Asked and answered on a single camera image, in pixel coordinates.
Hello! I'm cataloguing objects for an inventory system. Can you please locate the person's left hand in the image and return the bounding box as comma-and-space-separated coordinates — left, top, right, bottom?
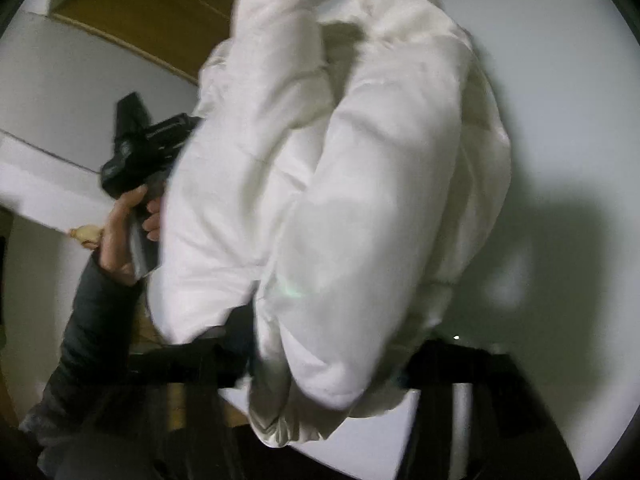
99, 184, 148, 286

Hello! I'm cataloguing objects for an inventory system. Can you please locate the white puffer jacket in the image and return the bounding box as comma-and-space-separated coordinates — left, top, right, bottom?
150, 0, 511, 448

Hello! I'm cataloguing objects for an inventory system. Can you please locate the dark sleeved left forearm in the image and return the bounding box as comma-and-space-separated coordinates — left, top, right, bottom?
20, 252, 142, 479

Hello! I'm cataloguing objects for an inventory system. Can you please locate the brown wooden wardrobe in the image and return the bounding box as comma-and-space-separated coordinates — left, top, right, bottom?
52, 0, 234, 84

